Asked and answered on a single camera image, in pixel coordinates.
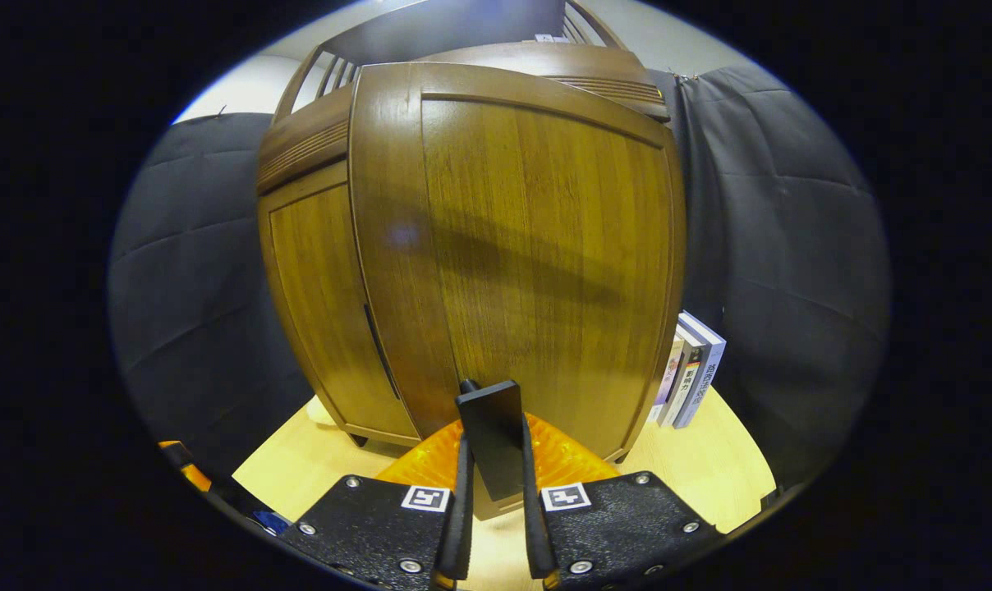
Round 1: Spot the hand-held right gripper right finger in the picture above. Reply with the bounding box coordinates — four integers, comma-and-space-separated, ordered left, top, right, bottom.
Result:
519, 413, 725, 591

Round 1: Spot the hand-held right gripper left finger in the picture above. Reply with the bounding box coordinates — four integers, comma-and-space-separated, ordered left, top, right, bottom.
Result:
287, 420, 475, 591

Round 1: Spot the black door handle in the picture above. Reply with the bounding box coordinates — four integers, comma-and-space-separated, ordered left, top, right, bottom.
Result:
455, 379, 526, 503

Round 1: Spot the wooden shoe cabinet door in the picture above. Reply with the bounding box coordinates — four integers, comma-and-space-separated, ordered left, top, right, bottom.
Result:
258, 160, 421, 448
348, 62, 687, 521

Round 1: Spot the wooden shoe cabinet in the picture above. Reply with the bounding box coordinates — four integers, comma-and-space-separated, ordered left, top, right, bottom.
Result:
254, 0, 686, 460

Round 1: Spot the pale spine book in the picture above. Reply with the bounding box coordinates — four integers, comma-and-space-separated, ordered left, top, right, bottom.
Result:
648, 335, 686, 424

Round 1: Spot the grey spine book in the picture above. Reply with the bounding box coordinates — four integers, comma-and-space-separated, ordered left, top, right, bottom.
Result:
659, 324, 704, 428

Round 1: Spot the blue and white book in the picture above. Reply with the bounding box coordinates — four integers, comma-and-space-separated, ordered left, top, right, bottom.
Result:
673, 310, 727, 429

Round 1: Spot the black backdrop cloth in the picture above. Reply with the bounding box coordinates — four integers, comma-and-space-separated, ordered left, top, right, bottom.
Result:
108, 66, 891, 493

